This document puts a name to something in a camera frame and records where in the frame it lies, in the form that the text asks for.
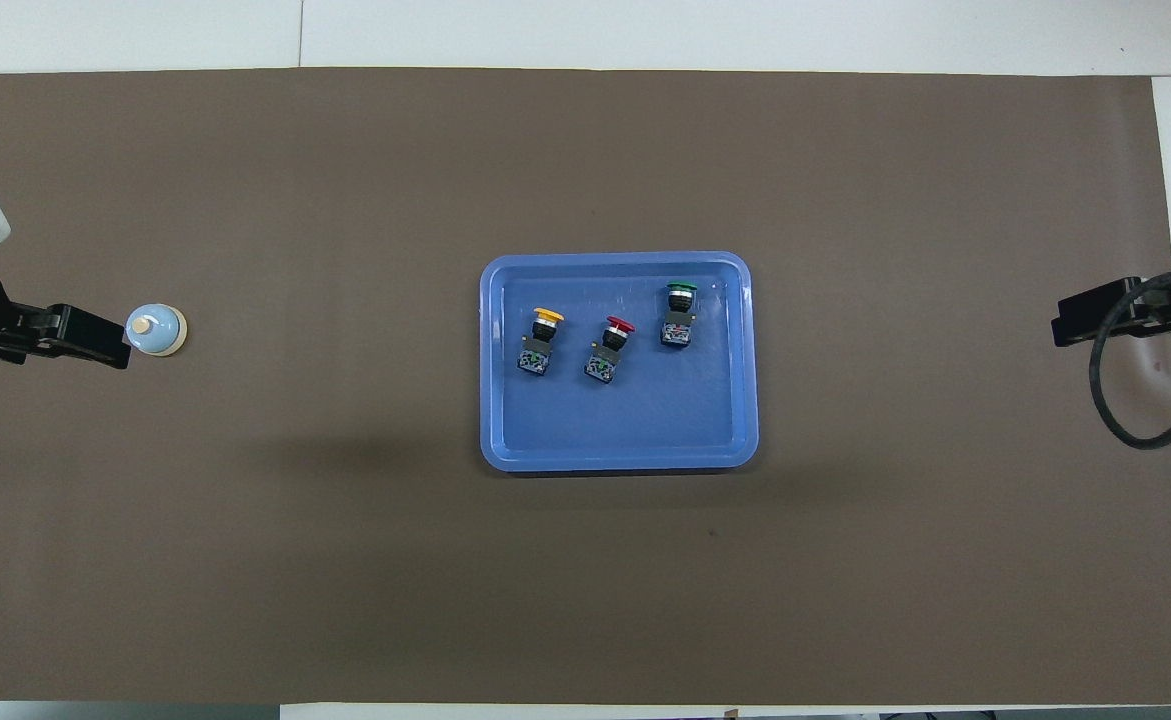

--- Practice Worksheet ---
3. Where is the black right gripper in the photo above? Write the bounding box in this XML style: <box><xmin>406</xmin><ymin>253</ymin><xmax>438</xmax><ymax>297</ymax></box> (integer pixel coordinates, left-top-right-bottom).
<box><xmin>1050</xmin><ymin>266</ymin><xmax>1171</xmax><ymax>349</ymax></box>

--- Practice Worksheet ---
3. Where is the light blue desk bell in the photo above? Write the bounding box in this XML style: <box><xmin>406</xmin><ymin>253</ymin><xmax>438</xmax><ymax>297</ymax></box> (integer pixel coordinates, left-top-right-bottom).
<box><xmin>125</xmin><ymin>302</ymin><xmax>188</xmax><ymax>357</ymax></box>

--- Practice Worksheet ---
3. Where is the green push button switch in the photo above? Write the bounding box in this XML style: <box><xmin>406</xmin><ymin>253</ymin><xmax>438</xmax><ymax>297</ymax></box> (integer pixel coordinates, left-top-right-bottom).
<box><xmin>660</xmin><ymin>281</ymin><xmax>699</xmax><ymax>349</ymax></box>

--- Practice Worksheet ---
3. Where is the yellow push button switch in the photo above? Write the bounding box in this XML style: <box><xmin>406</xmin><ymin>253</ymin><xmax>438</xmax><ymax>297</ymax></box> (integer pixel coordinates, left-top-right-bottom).
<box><xmin>517</xmin><ymin>307</ymin><xmax>565</xmax><ymax>377</ymax></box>

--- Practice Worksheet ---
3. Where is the red push button switch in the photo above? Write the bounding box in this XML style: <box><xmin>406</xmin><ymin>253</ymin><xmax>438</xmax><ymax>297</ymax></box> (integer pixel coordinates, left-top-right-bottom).
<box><xmin>584</xmin><ymin>316</ymin><xmax>637</xmax><ymax>385</ymax></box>

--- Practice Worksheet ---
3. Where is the blue plastic tray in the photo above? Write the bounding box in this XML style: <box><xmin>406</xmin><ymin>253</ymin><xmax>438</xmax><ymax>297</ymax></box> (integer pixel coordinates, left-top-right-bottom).
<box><xmin>479</xmin><ymin>251</ymin><xmax>759</xmax><ymax>473</ymax></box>

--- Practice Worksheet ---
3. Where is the brown paper table mat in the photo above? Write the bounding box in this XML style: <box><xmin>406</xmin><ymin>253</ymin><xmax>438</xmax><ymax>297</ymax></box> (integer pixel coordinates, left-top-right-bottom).
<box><xmin>0</xmin><ymin>68</ymin><xmax>1171</xmax><ymax>706</ymax></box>

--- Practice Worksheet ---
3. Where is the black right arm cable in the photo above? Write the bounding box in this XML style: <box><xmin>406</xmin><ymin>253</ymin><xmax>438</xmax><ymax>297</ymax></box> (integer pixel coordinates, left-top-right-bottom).
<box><xmin>1088</xmin><ymin>268</ymin><xmax>1171</xmax><ymax>451</ymax></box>

